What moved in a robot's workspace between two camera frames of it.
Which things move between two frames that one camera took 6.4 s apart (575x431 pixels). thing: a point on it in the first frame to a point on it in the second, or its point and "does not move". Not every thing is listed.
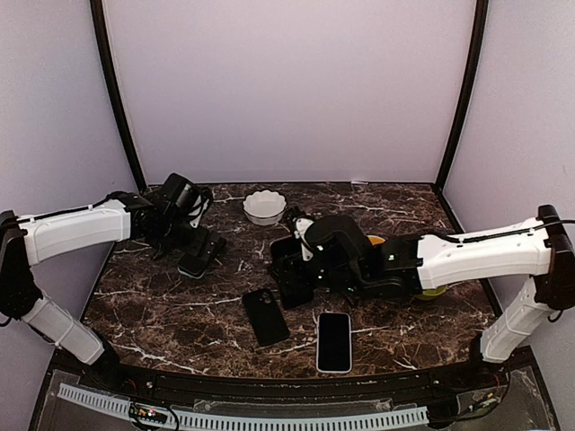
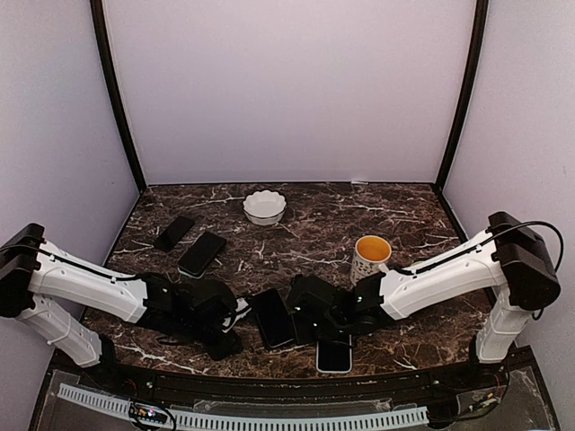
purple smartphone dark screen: [296, 274] to [273, 317]
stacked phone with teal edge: [193, 266] does not move
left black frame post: [98, 10] does not move
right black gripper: [290, 272] to [301, 333]
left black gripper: [212, 245] to [222, 350]
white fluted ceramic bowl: [264, 207] does not move
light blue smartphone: [334, 342] does not move
